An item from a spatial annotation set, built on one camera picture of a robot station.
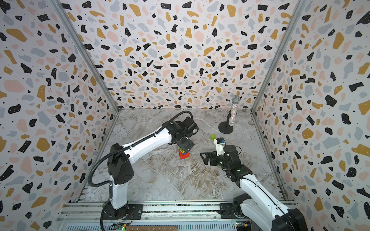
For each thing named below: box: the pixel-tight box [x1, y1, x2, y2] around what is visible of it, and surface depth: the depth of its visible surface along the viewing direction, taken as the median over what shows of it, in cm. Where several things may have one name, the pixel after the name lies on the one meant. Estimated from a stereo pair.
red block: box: [178, 149, 190, 160], surface depth 93 cm
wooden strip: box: [126, 226, 178, 231], surface depth 69 cm
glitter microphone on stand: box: [218, 94, 241, 135], surface depth 97 cm
